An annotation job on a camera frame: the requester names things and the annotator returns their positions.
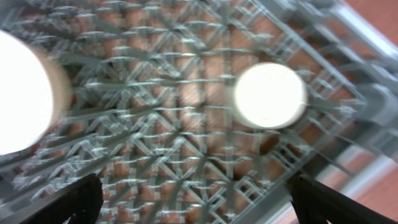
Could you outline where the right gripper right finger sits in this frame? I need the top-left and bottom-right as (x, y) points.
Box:
(289, 175), (397, 224)

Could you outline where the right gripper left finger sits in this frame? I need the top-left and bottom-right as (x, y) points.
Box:
(12, 174), (103, 224)

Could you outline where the white cup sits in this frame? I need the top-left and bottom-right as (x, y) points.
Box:
(231, 62), (309, 129)

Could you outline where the white bowl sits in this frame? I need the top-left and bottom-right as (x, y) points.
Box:
(1, 31), (72, 155)

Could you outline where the grey dishwasher rack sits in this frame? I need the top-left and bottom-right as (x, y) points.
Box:
(1, 0), (397, 223)

